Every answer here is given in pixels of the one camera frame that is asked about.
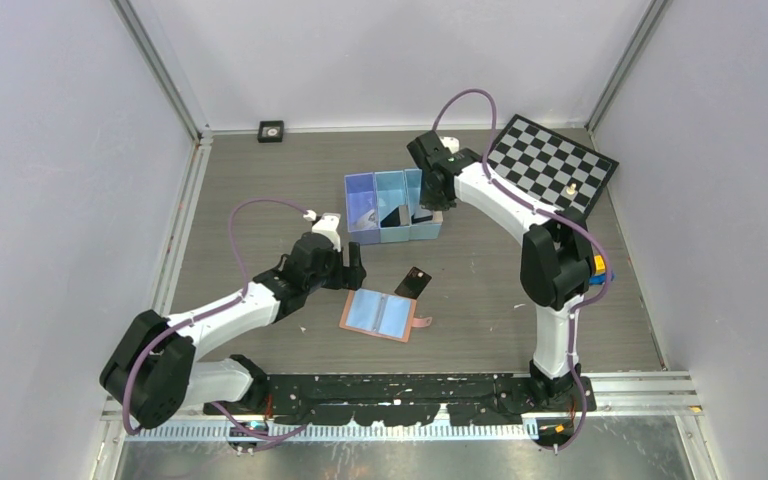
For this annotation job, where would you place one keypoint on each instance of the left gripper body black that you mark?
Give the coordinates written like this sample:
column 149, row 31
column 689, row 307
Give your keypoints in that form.
column 330, row 276

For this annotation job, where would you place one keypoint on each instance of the aluminium rail frame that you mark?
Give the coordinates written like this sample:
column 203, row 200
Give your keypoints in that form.
column 646, row 409

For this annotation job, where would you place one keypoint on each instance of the middle light blue bin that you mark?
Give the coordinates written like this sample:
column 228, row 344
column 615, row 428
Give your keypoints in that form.
column 391, row 192

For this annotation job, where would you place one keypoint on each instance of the light blue bin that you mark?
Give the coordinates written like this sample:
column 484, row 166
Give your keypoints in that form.
column 424, row 224
column 391, row 192

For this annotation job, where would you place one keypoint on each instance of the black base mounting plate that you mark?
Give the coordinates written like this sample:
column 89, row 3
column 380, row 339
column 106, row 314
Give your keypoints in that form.
column 403, row 399

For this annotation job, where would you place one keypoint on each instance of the black credit card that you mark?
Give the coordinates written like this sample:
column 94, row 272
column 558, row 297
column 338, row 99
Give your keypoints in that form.
column 413, row 284

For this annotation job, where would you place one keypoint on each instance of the brown leather card holder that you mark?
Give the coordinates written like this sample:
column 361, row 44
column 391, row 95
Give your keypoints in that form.
column 381, row 315

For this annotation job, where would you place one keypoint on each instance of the small black square device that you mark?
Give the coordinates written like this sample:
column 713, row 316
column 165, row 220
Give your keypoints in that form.
column 271, row 131

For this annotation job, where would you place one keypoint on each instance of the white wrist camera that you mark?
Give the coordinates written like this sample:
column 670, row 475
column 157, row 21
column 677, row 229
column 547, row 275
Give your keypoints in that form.
column 327, row 225
column 451, row 143

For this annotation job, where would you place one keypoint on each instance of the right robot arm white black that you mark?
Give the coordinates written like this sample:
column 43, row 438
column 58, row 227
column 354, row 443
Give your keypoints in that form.
column 557, row 259

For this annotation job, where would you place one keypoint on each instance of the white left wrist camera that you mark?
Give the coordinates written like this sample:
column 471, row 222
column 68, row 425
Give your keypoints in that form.
column 327, row 225

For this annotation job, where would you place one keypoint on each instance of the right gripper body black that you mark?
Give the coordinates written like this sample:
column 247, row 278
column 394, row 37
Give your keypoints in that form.
column 433, row 200

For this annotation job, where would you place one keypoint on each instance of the silver card purple bin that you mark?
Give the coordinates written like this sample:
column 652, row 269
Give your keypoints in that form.
column 366, row 221

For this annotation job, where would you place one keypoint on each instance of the black card middle bin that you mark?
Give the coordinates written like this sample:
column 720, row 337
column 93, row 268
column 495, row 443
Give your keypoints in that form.
column 394, row 218

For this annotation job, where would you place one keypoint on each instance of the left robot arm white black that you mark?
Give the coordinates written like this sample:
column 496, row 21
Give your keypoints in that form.
column 159, row 365

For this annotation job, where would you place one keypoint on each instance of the purple plastic bin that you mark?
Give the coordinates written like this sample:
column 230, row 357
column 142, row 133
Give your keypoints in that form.
column 360, row 194

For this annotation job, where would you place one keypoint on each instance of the blue yellow toy car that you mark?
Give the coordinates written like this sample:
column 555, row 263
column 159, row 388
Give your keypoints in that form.
column 600, row 274

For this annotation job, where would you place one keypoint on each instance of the right light blue bin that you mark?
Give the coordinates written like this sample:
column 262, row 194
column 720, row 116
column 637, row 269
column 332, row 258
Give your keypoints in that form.
column 424, row 224

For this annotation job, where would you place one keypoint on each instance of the black white chessboard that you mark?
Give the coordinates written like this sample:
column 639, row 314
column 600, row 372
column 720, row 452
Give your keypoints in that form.
column 543, row 163

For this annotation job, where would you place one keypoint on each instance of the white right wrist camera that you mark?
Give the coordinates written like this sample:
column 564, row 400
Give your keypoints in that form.
column 451, row 143

